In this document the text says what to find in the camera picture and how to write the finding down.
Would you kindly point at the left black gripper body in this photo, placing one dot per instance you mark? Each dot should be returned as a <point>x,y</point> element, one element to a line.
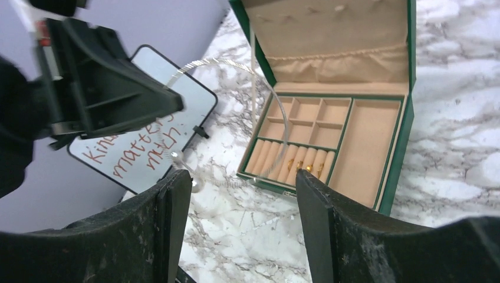
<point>60,84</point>

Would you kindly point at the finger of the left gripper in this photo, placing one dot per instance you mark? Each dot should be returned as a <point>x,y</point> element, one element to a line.
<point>114,96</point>

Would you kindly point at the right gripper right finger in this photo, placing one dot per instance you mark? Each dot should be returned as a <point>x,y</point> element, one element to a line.
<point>348,242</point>

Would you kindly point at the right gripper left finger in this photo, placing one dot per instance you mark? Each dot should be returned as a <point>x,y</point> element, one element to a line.
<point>138,240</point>

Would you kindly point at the green jewelry box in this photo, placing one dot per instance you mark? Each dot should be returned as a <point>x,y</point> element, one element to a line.
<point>343,74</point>

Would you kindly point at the white dry-erase board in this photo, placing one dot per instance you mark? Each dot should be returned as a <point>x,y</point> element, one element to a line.
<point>136,160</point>

